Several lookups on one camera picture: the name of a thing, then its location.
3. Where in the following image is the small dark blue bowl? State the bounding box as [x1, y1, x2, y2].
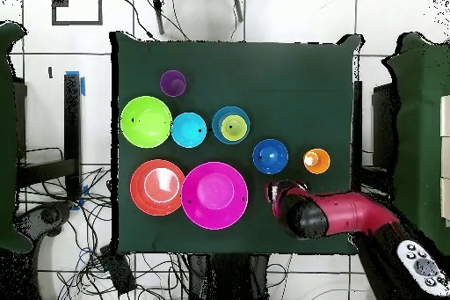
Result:
[251, 138, 290, 175]

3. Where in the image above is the large pink bowl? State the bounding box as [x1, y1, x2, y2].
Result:
[180, 161, 250, 230]

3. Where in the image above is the yellow plastic cup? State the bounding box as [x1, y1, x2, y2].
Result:
[220, 113, 248, 142]

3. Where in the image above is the medium blue bowl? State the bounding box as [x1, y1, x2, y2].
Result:
[211, 106, 251, 145]

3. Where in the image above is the small cyan bowl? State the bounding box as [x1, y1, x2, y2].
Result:
[171, 112, 208, 149]

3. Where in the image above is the orange plastic cup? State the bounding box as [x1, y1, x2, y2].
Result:
[302, 147, 331, 175]

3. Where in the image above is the large red-orange bowl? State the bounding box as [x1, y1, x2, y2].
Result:
[129, 158, 186, 217]

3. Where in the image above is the dark green table cloth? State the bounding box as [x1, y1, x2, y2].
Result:
[109, 30, 365, 257]

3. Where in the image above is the large lime green bowl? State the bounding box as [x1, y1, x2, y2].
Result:
[120, 95, 174, 149]

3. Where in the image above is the purple plastic cup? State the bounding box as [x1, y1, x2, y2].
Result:
[159, 70, 188, 98]

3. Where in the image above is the green covered side table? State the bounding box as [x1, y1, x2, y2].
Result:
[381, 31, 450, 255]
[0, 20, 34, 254]

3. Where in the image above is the black power strip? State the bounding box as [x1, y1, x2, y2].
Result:
[99, 245, 137, 296]

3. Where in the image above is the black metal stand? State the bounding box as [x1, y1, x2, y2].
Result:
[15, 71, 83, 204]

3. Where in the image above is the blue tape strip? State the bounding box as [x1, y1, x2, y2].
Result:
[65, 70, 86, 97]

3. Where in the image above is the grey chair base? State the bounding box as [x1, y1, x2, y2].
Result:
[13, 201, 75, 241]

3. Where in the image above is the tangle of floor cables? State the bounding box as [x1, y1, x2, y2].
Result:
[17, 165, 191, 300]

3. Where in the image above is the black floor cable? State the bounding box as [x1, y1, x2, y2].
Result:
[117, 0, 156, 40]

